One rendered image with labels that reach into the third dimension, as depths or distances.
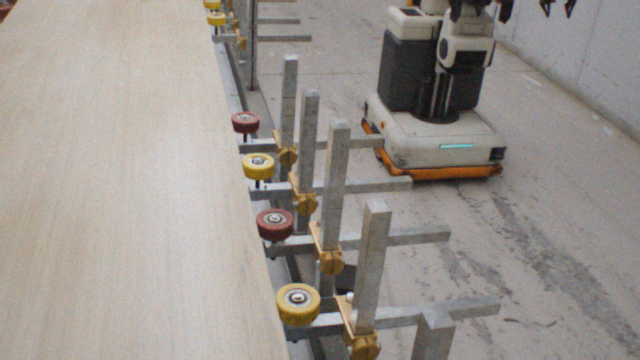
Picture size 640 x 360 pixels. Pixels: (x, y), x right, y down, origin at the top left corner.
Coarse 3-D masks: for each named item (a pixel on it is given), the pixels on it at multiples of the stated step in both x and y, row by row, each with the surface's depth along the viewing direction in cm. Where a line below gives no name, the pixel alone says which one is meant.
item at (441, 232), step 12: (408, 228) 141; (420, 228) 141; (432, 228) 141; (444, 228) 142; (264, 240) 133; (288, 240) 133; (300, 240) 134; (312, 240) 134; (348, 240) 135; (396, 240) 139; (408, 240) 139; (420, 240) 140; (432, 240) 141; (444, 240) 142; (264, 252) 133; (276, 252) 132; (288, 252) 133; (300, 252) 134; (312, 252) 135
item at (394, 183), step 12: (348, 180) 160; (360, 180) 161; (372, 180) 161; (384, 180) 162; (396, 180) 162; (408, 180) 162; (252, 192) 152; (264, 192) 153; (276, 192) 154; (288, 192) 155; (348, 192) 160; (360, 192) 160; (372, 192) 161
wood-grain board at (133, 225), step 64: (64, 0) 260; (128, 0) 266; (192, 0) 273; (0, 64) 193; (64, 64) 197; (128, 64) 200; (192, 64) 204; (0, 128) 156; (64, 128) 159; (128, 128) 161; (192, 128) 164; (0, 192) 131; (64, 192) 133; (128, 192) 135; (192, 192) 137; (0, 256) 113; (64, 256) 114; (128, 256) 116; (192, 256) 117; (256, 256) 119; (0, 320) 99; (64, 320) 100; (128, 320) 101; (192, 320) 103; (256, 320) 104
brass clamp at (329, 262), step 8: (312, 224) 138; (312, 232) 135; (320, 248) 130; (320, 256) 129; (328, 256) 128; (336, 256) 128; (320, 264) 129; (328, 264) 128; (336, 264) 129; (328, 272) 129; (336, 272) 130
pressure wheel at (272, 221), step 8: (256, 216) 130; (264, 216) 130; (272, 216) 129; (280, 216) 130; (288, 216) 130; (264, 224) 127; (272, 224) 127; (280, 224) 127; (288, 224) 128; (264, 232) 127; (272, 232) 126; (280, 232) 127; (288, 232) 128; (272, 240) 127; (280, 240) 128
